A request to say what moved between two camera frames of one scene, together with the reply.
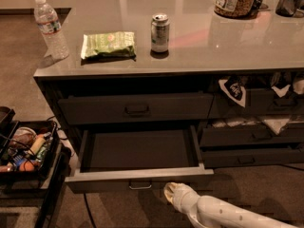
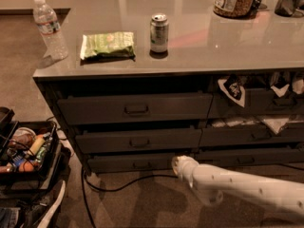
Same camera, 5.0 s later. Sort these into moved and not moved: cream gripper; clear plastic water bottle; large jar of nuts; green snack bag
Moved: cream gripper
Not moved: clear plastic water bottle; large jar of nuts; green snack bag
